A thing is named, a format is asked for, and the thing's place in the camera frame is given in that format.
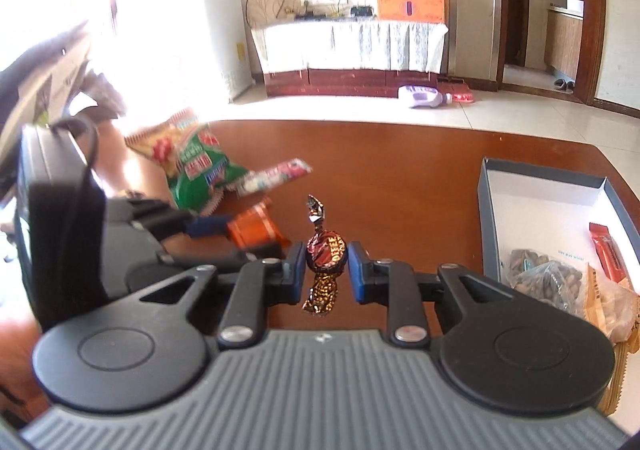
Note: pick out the cloth covered television cabinet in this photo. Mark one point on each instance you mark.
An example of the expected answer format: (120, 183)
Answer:
(350, 54)

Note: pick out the black router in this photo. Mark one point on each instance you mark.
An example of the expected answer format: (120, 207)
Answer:
(361, 10)

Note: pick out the pair of slippers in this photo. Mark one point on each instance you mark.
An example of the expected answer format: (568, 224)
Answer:
(563, 84)

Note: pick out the red snack bar packet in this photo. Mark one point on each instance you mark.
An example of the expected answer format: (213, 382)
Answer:
(609, 255)

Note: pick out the orange snack packet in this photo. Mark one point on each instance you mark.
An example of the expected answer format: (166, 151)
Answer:
(255, 230)

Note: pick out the grey cardboard box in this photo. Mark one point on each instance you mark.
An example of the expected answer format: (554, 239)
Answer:
(540, 200)

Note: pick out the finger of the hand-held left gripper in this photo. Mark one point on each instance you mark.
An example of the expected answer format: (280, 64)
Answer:
(230, 261)
(207, 226)

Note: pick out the wooden kitchen cabinet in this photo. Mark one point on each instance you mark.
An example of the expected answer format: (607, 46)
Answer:
(562, 44)

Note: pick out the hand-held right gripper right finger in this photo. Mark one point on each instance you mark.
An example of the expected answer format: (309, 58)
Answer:
(356, 275)

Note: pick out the brown chocolate candy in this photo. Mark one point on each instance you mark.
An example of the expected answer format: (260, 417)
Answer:
(325, 255)

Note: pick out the pink candy strip packet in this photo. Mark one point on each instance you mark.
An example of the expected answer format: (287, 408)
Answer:
(272, 175)

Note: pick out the purple white detergent bottle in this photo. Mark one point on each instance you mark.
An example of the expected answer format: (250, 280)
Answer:
(422, 96)

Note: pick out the green snack bag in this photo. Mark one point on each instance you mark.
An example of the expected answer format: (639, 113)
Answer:
(195, 164)

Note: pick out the clear bag of nuts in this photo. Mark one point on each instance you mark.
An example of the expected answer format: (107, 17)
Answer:
(547, 280)

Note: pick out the gold snack packet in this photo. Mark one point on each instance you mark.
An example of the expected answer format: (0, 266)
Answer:
(612, 320)

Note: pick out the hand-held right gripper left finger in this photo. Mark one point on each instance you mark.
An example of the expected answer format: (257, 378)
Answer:
(296, 275)

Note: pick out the white chest freezer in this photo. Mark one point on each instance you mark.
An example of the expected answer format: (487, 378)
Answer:
(220, 39)

